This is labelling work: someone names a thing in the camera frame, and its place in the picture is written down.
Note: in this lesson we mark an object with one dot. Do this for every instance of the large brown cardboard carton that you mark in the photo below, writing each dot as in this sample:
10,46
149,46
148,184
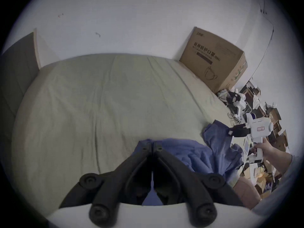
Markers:
213,60

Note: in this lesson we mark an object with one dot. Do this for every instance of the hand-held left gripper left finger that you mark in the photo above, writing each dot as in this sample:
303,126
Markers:
111,186

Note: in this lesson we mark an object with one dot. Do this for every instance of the spare hand-held gripper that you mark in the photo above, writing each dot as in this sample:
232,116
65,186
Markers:
237,100

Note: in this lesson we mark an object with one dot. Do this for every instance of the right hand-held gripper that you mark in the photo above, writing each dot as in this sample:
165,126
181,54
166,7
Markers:
260,127

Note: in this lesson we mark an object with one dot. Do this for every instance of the pile of small cardboard boxes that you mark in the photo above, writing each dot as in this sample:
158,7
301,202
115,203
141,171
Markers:
270,117

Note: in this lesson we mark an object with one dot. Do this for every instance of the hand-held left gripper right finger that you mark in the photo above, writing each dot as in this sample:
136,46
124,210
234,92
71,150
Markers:
190,186

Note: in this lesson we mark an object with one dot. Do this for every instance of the person's right forearm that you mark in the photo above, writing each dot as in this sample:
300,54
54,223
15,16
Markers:
286,165

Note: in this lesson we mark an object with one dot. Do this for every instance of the person's right hand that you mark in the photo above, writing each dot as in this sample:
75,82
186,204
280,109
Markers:
267,148

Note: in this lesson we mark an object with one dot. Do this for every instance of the grey padded headboard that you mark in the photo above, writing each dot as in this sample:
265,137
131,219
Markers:
16,79

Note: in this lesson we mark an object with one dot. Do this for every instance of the blue garment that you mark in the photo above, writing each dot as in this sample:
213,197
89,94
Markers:
192,152

